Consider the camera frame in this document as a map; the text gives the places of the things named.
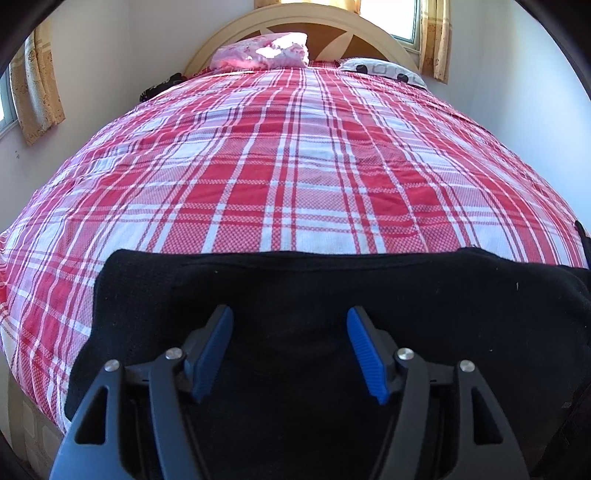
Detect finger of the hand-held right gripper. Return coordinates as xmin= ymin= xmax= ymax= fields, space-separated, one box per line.
xmin=574 ymin=220 xmax=591 ymax=268

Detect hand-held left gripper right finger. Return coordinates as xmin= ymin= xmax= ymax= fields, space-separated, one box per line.
xmin=346 ymin=305 xmax=532 ymax=480

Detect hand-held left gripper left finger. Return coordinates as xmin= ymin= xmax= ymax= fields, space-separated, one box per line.
xmin=50 ymin=305 xmax=234 ymax=480

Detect black pants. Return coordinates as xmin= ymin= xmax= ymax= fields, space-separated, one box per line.
xmin=65 ymin=248 xmax=591 ymax=480

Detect beige bed base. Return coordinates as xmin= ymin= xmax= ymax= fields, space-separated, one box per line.
xmin=7 ymin=369 xmax=70 ymax=480

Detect red plaid bedspread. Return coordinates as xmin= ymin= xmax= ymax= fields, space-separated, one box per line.
xmin=0 ymin=60 xmax=591 ymax=425

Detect yellow patterned curtain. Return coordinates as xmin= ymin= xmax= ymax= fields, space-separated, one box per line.
xmin=418 ymin=0 xmax=451 ymax=85
xmin=9 ymin=21 xmax=65 ymax=146

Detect white black-patterned pillow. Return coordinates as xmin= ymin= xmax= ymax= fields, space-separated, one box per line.
xmin=339 ymin=56 xmax=428 ymax=89

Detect dark cloth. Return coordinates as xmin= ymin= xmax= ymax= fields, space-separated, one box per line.
xmin=139 ymin=73 xmax=185 ymax=103

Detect window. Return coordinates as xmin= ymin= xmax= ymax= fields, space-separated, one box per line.
xmin=360 ymin=0 xmax=422 ymax=46
xmin=0 ymin=69 xmax=19 ymax=134

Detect pink floral pillow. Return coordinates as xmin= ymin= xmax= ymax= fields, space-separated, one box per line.
xmin=210 ymin=32 xmax=310 ymax=71

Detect cream wooden headboard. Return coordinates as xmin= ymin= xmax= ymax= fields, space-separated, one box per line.
xmin=183 ymin=2 xmax=422 ymax=79

